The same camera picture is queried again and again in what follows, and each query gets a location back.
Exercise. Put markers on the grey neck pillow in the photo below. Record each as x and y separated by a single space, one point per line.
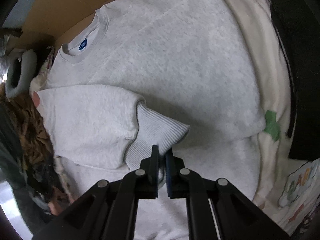
27 65

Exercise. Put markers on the cream bear print bed sheet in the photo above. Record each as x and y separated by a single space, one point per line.
270 80

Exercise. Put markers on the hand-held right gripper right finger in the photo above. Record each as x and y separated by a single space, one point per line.
168 175

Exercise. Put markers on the dark camouflage garment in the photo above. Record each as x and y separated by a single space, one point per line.
42 177

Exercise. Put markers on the flattened cardboard sheet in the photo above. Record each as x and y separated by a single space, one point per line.
62 10

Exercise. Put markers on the brown garment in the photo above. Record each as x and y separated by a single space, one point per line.
30 130

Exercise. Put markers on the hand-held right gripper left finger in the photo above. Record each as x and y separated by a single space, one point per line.
153 165

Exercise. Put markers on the folded black garment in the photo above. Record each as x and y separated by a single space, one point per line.
302 80

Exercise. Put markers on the light grey sweatshirt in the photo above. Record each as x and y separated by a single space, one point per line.
187 67

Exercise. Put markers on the dark grey pillow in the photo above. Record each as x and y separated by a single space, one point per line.
10 160

